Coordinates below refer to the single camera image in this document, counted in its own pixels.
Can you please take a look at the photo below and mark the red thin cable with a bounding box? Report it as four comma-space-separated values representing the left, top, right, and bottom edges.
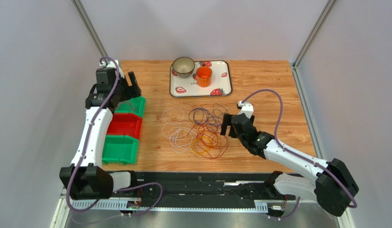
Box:
192, 123, 229, 159

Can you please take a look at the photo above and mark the green bin far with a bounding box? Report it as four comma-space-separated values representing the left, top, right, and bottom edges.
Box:
115, 96, 146, 118

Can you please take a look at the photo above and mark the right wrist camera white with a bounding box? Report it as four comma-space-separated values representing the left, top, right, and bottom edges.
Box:
237, 101, 254, 119

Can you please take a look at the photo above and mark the slotted white cable duct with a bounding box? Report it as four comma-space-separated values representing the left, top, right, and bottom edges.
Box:
70, 199, 268, 213

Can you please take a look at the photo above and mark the red bin middle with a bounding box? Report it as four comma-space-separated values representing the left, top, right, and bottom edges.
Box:
106, 113, 143, 140

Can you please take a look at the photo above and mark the green bin near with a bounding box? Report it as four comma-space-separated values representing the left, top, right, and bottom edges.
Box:
102, 135, 139, 165

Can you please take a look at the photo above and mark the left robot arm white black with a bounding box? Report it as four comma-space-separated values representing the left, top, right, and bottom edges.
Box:
59, 67, 142, 200

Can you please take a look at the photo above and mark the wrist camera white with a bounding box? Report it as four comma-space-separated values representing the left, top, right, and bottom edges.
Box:
237, 101, 254, 119
99, 60, 123, 76

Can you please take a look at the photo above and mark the green bin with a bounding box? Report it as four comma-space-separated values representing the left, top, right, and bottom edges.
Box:
102, 135, 139, 165
115, 96, 146, 118

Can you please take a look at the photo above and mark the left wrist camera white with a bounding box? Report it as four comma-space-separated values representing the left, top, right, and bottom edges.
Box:
99, 60, 123, 76

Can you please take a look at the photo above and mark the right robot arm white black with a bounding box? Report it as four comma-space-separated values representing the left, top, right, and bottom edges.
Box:
220, 114, 359, 217

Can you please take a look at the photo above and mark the yellow thin cable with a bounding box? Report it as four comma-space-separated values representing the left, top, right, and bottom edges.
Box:
191, 139, 212, 155

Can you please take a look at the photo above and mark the pink thin cable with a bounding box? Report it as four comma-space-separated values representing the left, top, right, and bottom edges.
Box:
120, 98, 142, 115

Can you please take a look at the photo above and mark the blue thin cable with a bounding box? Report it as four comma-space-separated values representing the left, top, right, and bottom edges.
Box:
188, 103, 229, 127

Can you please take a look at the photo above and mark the strawberry pattern white tray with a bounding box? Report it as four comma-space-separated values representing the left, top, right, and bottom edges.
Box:
170, 60, 233, 98

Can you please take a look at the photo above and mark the beige ceramic bowl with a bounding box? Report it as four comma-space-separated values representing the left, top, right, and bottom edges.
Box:
172, 57, 195, 77

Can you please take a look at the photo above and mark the orange translucent cup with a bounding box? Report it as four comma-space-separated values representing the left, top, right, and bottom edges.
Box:
196, 66, 212, 87

